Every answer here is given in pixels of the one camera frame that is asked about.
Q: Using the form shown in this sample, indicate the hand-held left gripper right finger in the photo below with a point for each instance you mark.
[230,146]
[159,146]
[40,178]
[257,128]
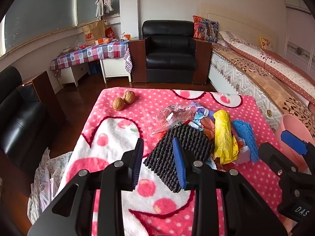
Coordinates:
[178,162]

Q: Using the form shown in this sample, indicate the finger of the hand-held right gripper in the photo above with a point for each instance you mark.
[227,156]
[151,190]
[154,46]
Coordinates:
[273,157]
[294,141]

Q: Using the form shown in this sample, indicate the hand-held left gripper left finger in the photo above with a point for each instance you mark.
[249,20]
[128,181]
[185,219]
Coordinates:
[137,163]

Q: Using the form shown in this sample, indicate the pink plastic bin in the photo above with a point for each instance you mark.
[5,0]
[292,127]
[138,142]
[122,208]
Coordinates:
[290,125]

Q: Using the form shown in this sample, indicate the black ribbed mat piece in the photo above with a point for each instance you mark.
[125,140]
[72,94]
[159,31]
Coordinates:
[194,140]

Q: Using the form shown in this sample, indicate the small white paper box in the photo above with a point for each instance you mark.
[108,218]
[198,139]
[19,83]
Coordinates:
[243,155]

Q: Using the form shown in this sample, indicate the blue mesh cloth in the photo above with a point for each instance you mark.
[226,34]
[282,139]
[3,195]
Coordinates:
[243,132]

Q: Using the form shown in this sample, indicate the clear plastic wrapper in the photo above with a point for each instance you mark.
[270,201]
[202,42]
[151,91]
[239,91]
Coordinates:
[172,115]

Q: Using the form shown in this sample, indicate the yellow plastic bag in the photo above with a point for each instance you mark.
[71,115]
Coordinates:
[222,132]

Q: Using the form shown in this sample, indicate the pink spotted blanket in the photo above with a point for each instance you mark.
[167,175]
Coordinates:
[152,108]

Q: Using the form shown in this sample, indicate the brown walnut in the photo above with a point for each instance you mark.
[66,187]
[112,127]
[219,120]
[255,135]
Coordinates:
[129,97]
[118,103]

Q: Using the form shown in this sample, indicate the brown leaf bedspread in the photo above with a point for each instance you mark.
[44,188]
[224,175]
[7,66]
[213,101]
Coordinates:
[265,83]

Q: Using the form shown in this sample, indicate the white and pink quilt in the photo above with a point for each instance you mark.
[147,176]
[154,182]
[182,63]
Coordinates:
[270,61]

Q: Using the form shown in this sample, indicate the cream bed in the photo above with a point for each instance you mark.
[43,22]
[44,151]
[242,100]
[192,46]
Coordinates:
[233,73]

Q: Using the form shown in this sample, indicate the floral cloth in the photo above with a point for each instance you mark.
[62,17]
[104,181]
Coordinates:
[44,184]

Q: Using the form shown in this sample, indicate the white cabinet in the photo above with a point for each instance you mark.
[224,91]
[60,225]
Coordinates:
[115,66]

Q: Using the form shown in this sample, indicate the yellow pillow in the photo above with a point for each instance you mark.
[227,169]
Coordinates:
[265,43]

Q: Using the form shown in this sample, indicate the blue storage box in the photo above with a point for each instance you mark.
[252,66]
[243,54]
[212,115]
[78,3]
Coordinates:
[94,67]

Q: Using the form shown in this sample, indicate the white drawer unit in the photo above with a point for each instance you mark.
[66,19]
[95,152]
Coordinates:
[73,75]

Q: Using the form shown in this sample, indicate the white wardrobe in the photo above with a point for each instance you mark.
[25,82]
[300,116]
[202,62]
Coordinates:
[300,29]

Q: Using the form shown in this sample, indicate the black leather armchair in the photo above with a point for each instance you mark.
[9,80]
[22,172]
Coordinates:
[169,49]

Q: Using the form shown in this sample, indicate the checked tablecloth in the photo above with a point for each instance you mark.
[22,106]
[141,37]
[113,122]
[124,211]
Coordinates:
[98,51]

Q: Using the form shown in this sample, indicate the orange box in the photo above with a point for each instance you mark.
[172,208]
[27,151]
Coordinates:
[101,41]

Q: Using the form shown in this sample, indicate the tissue box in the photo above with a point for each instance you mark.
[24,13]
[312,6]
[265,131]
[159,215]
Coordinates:
[125,36]

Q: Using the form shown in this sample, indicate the red plastic packet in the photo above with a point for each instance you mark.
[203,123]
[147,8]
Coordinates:
[80,46]

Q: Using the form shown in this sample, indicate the black leather sofa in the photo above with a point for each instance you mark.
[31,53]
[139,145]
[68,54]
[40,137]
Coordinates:
[14,118]

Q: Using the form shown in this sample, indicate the red paper bag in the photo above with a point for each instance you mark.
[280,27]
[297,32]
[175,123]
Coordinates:
[111,34]

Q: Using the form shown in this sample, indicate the colourful patterned pillow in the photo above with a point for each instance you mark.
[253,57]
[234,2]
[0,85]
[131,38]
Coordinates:
[205,29]

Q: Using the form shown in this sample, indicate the brown paper bag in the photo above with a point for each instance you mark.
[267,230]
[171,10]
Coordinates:
[94,33]

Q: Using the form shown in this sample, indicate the wooden coat rack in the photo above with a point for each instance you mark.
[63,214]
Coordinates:
[102,22]

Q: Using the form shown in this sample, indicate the white garment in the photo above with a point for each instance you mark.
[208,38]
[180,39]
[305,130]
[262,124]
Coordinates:
[103,5]

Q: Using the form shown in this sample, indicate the grey window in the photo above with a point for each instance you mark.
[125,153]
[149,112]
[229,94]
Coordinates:
[44,12]

